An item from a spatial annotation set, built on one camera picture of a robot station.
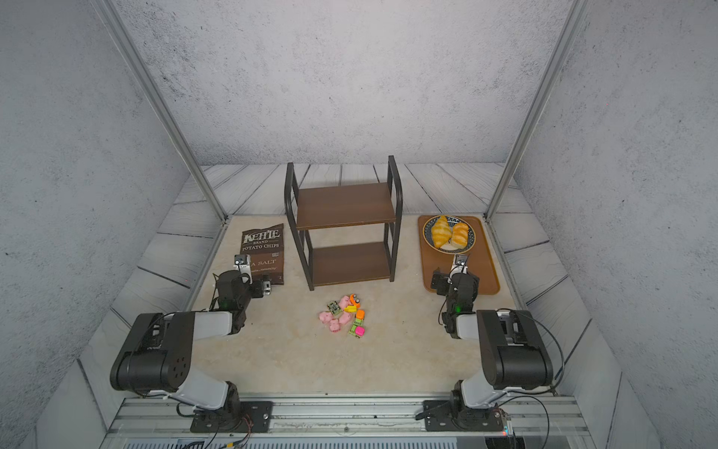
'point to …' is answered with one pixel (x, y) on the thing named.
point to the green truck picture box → (335, 308)
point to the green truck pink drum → (357, 329)
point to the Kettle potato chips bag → (265, 248)
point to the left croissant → (441, 232)
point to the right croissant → (460, 236)
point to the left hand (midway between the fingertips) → (256, 272)
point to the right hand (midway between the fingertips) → (456, 268)
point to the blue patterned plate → (452, 220)
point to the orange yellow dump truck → (354, 304)
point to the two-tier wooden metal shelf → (346, 233)
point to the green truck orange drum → (360, 313)
